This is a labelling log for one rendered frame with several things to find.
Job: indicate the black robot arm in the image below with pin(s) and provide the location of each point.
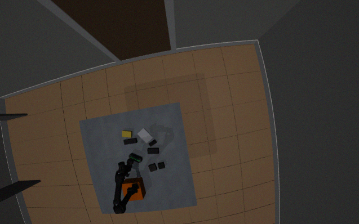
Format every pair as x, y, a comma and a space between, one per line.
119, 179

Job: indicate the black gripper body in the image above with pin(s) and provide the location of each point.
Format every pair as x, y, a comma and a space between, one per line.
130, 162

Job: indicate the yellow rectangular block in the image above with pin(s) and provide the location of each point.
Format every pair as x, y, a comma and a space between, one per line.
126, 133

